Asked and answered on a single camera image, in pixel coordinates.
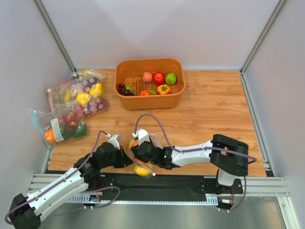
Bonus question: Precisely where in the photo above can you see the fake peach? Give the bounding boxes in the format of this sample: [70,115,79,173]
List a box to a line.
[142,72,153,83]

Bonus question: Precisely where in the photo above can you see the orange zip top bag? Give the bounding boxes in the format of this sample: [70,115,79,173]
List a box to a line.
[129,134,163,179]

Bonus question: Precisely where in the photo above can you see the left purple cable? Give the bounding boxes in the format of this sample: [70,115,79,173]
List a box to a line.
[4,130,121,225]

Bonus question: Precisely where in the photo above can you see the fake persimmon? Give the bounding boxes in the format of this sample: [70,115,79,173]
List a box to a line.
[157,84,171,95]

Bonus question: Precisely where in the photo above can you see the purple cable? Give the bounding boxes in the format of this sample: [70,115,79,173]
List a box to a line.
[133,114,257,165]
[4,130,121,225]

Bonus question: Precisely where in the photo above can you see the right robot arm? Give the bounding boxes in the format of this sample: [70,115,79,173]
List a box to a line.
[131,134,250,186]

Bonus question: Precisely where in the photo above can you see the orange plastic basket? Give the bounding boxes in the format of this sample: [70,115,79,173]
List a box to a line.
[114,58,186,110]

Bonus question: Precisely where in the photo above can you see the right aluminium frame post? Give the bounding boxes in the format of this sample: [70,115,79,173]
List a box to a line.
[239,0,290,73]

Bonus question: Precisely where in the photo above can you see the fake green pear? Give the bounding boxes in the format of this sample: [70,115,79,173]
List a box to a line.
[126,86,134,93]

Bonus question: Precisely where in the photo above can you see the pink zip bag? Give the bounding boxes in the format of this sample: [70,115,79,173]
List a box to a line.
[44,81,71,111]

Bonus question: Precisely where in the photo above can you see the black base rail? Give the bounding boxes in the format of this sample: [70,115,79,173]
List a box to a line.
[30,170,267,210]

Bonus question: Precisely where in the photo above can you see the polka dot zip bag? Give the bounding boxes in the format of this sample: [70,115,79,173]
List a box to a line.
[69,69,110,117]

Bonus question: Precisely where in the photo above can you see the blue zip bag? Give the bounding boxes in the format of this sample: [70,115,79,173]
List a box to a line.
[30,103,89,149]

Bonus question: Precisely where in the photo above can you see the fake orange tangerine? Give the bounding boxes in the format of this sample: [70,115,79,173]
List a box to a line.
[139,90,152,96]

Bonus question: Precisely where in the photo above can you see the fake purple grapes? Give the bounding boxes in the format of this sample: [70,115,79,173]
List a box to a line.
[117,83,136,96]

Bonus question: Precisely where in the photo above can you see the aluminium frame post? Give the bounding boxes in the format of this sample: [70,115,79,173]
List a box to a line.
[33,0,76,72]
[239,0,290,73]

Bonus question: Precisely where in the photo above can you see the fake red apple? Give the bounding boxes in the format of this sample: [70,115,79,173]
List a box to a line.
[152,72,165,85]

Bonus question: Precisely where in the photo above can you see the fake yellow lemon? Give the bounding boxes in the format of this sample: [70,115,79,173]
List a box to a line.
[134,165,153,177]

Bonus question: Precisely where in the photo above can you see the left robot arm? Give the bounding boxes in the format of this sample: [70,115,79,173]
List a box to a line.
[5,142,133,229]

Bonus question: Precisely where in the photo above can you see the fake green mango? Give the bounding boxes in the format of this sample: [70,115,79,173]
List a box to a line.
[149,90,157,95]

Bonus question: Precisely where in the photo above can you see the fake green apple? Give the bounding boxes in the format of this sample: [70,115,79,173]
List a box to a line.
[165,73,177,85]

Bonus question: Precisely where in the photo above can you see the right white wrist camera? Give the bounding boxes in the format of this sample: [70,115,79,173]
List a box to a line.
[132,128,151,145]

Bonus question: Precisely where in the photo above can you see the left aluminium frame post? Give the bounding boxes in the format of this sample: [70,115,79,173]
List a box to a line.
[33,0,76,72]

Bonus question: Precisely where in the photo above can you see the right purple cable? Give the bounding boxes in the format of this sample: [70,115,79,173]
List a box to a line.
[133,114,257,165]

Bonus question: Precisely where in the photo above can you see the fake yellow mango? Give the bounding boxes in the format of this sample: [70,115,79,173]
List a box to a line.
[129,139,138,149]

